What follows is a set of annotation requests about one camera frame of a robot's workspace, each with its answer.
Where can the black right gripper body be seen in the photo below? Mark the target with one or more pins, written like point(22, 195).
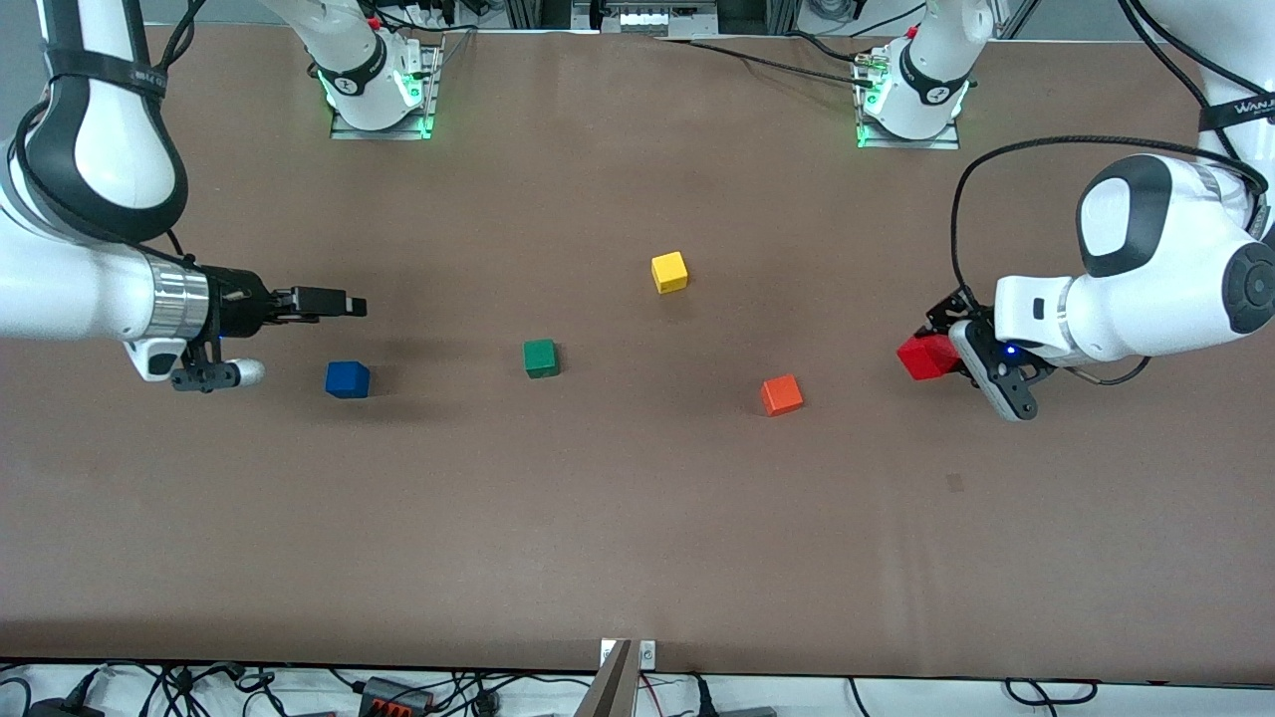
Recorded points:
point(237, 304)

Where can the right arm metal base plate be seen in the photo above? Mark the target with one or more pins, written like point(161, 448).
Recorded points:
point(383, 133)

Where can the green wooden block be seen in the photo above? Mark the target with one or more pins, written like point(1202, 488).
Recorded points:
point(541, 360)

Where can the black power adapter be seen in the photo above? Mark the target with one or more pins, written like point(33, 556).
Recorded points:
point(60, 709)

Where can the black power plug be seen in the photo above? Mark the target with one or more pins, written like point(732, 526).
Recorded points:
point(702, 702)

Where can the white screwed metal bracket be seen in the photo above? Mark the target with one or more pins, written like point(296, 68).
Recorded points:
point(647, 653)

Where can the yellow wooden block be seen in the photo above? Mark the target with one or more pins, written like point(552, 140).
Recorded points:
point(669, 273)

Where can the grey terminal block device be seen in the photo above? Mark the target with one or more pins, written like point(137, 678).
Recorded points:
point(647, 20)

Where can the blue wooden block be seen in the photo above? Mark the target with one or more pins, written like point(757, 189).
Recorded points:
point(347, 381)

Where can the black orange power strip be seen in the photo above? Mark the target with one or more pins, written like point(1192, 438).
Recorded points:
point(393, 694)

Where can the orange wooden block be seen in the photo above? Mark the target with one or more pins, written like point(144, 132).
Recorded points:
point(782, 396)

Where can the grey metal beam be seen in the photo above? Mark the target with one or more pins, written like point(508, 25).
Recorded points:
point(610, 692)

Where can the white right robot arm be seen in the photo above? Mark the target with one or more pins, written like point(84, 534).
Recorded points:
point(70, 289)

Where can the brown table cover mat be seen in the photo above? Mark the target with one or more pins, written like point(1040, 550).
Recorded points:
point(637, 518)

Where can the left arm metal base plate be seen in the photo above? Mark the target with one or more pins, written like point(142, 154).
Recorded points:
point(906, 143)

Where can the aluminium profile frame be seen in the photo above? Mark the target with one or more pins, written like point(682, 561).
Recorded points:
point(518, 12)

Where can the red wooden block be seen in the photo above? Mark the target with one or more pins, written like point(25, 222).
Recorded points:
point(921, 358)

